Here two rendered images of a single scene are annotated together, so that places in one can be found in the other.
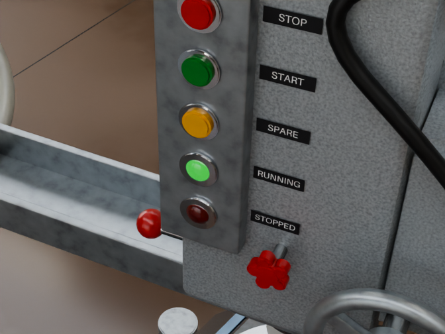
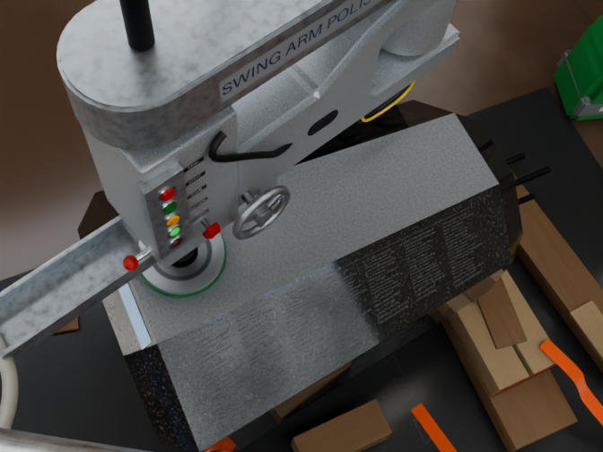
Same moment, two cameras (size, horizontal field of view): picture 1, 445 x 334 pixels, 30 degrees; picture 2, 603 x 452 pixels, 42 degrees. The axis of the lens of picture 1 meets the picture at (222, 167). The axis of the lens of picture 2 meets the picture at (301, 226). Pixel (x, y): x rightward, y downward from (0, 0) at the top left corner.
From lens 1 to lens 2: 1.02 m
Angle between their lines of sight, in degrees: 46
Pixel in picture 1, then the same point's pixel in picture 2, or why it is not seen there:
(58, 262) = not seen: outside the picture
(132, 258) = (120, 282)
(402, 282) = (243, 187)
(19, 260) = not seen: outside the picture
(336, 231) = (221, 197)
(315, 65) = (203, 168)
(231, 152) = (185, 215)
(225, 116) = (181, 209)
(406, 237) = (240, 177)
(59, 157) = (23, 286)
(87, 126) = not seen: outside the picture
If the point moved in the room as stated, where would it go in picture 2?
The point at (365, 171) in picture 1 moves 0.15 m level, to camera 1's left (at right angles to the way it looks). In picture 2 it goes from (226, 175) to (185, 239)
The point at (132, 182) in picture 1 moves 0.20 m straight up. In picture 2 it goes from (66, 258) to (45, 218)
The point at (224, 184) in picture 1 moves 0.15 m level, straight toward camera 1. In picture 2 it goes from (185, 225) to (254, 262)
